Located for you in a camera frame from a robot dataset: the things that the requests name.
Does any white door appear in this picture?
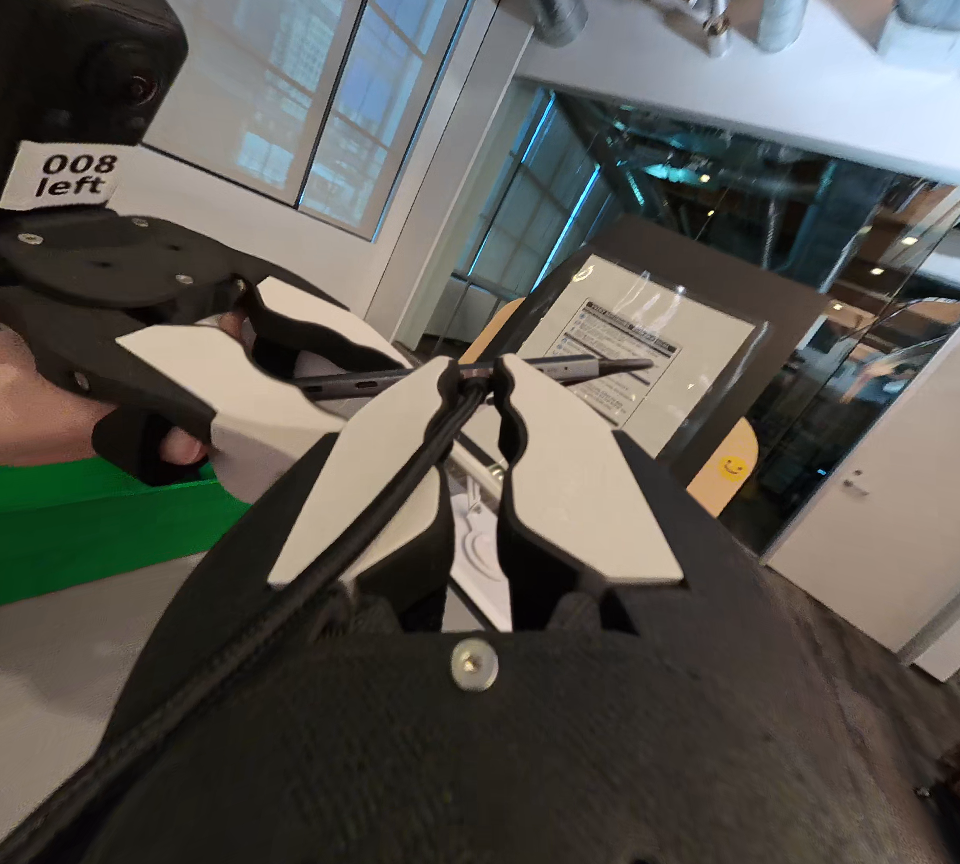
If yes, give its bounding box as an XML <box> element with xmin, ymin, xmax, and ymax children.
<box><xmin>761</xmin><ymin>346</ymin><xmax>960</xmax><ymax>655</ymax></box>

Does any black braided usb-c cable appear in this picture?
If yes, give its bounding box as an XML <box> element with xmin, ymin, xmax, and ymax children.
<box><xmin>0</xmin><ymin>367</ymin><xmax>500</xmax><ymax>864</ymax></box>

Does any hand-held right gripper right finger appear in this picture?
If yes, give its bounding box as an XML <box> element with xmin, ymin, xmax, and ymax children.
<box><xmin>495</xmin><ymin>352</ymin><xmax>686</xmax><ymax>606</ymax></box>

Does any person's left hand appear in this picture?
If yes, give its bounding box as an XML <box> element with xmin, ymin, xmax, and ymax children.
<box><xmin>0</xmin><ymin>324</ymin><xmax>211</xmax><ymax>469</ymax></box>

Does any grey usb hub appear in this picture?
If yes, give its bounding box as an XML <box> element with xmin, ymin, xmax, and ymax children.
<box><xmin>287</xmin><ymin>354</ymin><xmax>655</xmax><ymax>401</ymax></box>

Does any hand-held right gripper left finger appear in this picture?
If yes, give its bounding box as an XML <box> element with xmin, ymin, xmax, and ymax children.
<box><xmin>266</xmin><ymin>357</ymin><xmax>462</xmax><ymax>602</ymax></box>

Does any large framed window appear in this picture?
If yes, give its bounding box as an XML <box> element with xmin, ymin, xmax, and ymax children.
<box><xmin>138</xmin><ymin>0</ymin><xmax>481</xmax><ymax>242</ymax></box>

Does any green plastic bin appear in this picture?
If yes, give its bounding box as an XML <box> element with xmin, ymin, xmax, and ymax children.
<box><xmin>0</xmin><ymin>457</ymin><xmax>252</xmax><ymax>606</ymax></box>

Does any printed instruction sheet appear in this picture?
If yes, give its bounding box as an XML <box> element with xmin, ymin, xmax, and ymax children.
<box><xmin>543</xmin><ymin>297</ymin><xmax>684</xmax><ymax>430</ymax></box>

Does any wooden board with black panel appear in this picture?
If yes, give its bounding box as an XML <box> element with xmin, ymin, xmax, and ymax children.
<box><xmin>457</xmin><ymin>215</ymin><xmax>832</xmax><ymax>520</ymax></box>

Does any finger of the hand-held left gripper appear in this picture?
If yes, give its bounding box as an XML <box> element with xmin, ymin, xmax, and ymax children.
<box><xmin>241</xmin><ymin>275</ymin><xmax>415</xmax><ymax>385</ymax></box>
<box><xmin>114</xmin><ymin>322</ymin><xmax>357</xmax><ymax>506</ymax></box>

